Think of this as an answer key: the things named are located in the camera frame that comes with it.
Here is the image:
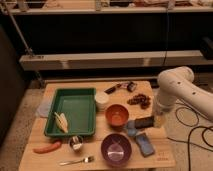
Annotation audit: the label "green plastic tray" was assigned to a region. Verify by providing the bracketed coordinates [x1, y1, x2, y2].
[44, 88, 96, 137]

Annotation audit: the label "blue sponge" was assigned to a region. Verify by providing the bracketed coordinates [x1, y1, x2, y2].
[135, 133, 155, 157]

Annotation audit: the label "silver fork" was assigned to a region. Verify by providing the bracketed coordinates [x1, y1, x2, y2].
[59, 156, 95, 166]

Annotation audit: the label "blue plastic cup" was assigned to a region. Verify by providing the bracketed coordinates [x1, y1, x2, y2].
[126, 120, 138, 137]

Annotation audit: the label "black marker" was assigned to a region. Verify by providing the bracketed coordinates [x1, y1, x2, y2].
[104, 84, 121, 94]

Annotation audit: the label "orange carrot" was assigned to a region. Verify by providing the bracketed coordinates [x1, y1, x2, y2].
[33, 141, 62, 154]

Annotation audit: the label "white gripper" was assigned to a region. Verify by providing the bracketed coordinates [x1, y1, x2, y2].
[152, 101, 171, 128]

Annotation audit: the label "corn cob with husk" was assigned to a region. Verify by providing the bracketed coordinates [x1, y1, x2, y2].
[55, 113, 68, 133]

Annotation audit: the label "bunch of dark grapes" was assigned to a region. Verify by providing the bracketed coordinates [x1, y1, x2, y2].
[127, 93, 151, 109]

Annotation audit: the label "orange bowl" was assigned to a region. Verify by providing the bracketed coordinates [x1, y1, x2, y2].
[105, 104, 129, 127]

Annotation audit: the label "metal shelf rack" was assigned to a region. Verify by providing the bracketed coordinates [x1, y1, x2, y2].
[0, 0, 213, 83]

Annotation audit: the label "purple bowl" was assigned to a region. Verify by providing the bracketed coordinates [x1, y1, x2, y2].
[101, 133, 132, 167]

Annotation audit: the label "black floor cables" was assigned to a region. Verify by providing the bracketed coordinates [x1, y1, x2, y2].
[166, 99, 213, 171]

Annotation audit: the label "dark chalkboard eraser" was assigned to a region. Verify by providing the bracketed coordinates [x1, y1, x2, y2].
[135, 116, 154, 129]

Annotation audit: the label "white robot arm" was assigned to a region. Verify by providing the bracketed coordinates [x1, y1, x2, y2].
[152, 66, 213, 127]

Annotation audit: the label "small metal cup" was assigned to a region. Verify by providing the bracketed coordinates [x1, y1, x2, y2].
[69, 136, 83, 151]

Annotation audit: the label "clear plastic bag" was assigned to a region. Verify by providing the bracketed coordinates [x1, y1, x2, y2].
[35, 100, 51, 117]

